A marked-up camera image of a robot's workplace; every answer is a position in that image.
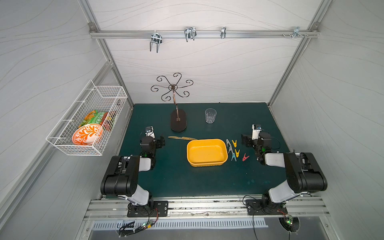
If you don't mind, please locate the red clothespin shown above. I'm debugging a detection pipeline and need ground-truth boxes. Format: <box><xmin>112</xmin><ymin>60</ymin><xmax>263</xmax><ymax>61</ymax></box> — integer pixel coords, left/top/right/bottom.
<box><xmin>242</xmin><ymin>154</ymin><xmax>249</xmax><ymax>162</ymax></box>

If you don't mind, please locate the grey clothespin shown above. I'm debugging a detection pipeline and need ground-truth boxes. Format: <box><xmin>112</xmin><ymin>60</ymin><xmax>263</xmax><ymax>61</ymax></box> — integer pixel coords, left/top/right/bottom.
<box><xmin>226</xmin><ymin>139</ymin><xmax>234</xmax><ymax>154</ymax></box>

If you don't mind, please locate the teal clothespin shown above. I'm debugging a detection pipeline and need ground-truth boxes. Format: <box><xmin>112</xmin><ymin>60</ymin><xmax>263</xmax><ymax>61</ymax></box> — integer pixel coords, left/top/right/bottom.
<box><xmin>231</xmin><ymin>153</ymin><xmax>237</xmax><ymax>162</ymax></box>

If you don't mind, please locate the yellow plastic storage box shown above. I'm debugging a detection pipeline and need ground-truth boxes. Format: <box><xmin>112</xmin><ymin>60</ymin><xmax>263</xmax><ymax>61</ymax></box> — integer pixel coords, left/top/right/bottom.
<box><xmin>187</xmin><ymin>139</ymin><xmax>228</xmax><ymax>167</ymax></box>

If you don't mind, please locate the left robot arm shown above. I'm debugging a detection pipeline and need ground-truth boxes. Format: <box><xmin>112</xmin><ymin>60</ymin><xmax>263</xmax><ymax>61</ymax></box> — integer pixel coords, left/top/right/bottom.
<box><xmin>100</xmin><ymin>136</ymin><xmax>165</xmax><ymax>209</ymax></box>

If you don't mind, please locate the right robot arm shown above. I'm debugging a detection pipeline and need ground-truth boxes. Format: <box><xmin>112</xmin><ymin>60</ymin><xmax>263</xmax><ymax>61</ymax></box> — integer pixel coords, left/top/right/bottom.
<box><xmin>241</xmin><ymin>131</ymin><xmax>328</xmax><ymax>207</ymax></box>

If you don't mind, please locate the wooden knife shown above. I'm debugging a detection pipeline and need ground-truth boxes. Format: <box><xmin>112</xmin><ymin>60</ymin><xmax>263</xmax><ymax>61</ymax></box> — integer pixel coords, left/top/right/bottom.
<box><xmin>168</xmin><ymin>136</ymin><xmax>197</xmax><ymax>141</ymax></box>

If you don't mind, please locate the metal mug tree stand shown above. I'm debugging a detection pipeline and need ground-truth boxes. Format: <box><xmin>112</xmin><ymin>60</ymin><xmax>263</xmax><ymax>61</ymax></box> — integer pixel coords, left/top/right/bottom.
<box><xmin>151</xmin><ymin>73</ymin><xmax>194</xmax><ymax>133</ymax></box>

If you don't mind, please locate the clear drinking glass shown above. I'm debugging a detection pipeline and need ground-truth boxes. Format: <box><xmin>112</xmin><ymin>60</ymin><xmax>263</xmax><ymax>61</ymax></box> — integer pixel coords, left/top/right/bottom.
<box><xmin>205</xmin><ymin>108</ymin><xmax>217</xmax><ymax>124</ymax></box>

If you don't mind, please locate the green snack packet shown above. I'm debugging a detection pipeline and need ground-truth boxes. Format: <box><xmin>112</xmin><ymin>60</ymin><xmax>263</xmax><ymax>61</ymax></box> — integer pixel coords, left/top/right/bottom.
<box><xmin>78</xmin><ymin>110</ymin><xmax>117</xmax><ymax>131</ymax></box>

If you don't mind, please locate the orange patterned bowl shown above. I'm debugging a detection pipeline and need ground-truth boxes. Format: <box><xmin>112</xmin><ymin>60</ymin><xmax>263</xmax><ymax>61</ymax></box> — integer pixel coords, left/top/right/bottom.
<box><xmin>72</xmin><ymin>124</ymin><xmax>104</xmax><ymax>146</ymax></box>

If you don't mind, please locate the metal double hook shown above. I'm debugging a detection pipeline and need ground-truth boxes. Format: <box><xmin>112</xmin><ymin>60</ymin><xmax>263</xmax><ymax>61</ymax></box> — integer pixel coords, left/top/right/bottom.
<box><xmin>150</xmin><ymin>33</ymin><xmax>163</xmax><ymax>53</ymax></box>

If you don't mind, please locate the small metal hook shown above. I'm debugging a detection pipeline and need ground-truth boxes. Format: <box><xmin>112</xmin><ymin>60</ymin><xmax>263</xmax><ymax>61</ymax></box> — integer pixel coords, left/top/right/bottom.
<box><xmin>220</xmin><ymin>27</ymin><xmax>227</xmax><ymax>39</ymax></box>

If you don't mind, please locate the metal loop hook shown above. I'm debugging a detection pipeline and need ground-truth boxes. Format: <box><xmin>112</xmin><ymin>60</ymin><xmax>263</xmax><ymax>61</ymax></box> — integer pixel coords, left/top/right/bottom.
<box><xmin>184</xmin><ymin>27</ymin><xmax>197</xmax><ymax>42</ymax></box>

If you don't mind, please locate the metal corner hook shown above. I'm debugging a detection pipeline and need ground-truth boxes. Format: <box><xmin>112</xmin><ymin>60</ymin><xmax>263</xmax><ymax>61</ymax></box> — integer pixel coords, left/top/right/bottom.
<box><xmin>282</xmin><ymin>27</ymin><xmax>309</xmax><ymax>39</ymax></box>

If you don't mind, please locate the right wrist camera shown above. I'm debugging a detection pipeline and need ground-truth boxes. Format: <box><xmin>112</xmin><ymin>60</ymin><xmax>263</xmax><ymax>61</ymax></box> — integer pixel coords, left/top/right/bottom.
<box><xmin>252</xmin><ymin>124</ymin><xmax>262</xmax><ymax>140</ymax></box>

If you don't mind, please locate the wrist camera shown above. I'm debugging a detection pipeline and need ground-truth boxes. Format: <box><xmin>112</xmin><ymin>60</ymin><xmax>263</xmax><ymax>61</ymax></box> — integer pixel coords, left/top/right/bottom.
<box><xmin>252</xmin><ymin>124</ymin><xmax>262</xmax><ymax>140</ymax></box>
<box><xmin>145</xmin><ymin>126</ymin><xmax>155</xmax><ymax>139</ymax></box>

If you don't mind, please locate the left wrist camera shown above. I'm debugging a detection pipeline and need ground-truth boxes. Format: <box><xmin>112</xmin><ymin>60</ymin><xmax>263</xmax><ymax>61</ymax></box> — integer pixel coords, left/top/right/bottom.
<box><xmin>145</xmin><ymin>126</ymin><xmax>155</xmax><ymax>139</ymax></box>

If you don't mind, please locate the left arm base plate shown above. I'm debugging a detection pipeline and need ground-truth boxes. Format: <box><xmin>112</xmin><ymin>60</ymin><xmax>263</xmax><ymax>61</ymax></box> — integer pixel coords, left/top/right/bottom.
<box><xmin>127</xmin><ymin>201</ymin><xmax>169</xmax><ymax>218</ymax></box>

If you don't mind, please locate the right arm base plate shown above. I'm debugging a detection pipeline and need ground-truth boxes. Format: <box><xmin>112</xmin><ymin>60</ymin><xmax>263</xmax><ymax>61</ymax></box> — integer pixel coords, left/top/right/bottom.
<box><xmin>244</xmin><ymin>199</ymin><xmax>288</xmax><ymax>216</ymax></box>

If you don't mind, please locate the white wire basket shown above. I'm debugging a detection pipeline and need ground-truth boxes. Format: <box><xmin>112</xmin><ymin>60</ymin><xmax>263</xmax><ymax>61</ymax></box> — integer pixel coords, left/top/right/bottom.
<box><xmin>46</xmin><ymin>81</ymin><xmax>128</xmax><ymax>156</ymax></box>

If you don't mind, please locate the white vented cable duct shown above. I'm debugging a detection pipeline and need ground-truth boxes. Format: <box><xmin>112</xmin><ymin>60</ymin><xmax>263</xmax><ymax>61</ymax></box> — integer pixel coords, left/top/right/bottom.
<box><xmin>92</xmin><ymin>217</ymin><xmax>268</xmax><ymax>231</ymax></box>

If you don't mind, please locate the aluminium front rail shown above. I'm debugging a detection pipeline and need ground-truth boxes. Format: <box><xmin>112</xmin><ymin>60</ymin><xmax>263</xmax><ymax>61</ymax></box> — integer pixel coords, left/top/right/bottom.
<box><xmin>84</xmin><ymin>195</ymin><xmax>331</xmax><ymax>220</ymax></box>

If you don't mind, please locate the aluminium rail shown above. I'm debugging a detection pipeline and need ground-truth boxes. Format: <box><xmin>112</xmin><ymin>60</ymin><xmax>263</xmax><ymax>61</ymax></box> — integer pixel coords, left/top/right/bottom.
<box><xmin>90</xmin><ymin>28</ymin><xmax>321</xmax><ymax>40</ymax></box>
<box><xmin>84</xmin><ymin>195</ymin><xmax>331</xmax><ymax>220</ymax></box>

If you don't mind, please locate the aluminium top rail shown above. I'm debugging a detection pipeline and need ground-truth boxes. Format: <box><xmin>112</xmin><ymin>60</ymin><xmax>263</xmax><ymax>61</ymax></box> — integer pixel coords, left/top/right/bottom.
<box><xmin>90</xmin><ymin>28</ymin><xmax>321</xmax><ymax>40</ymax></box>

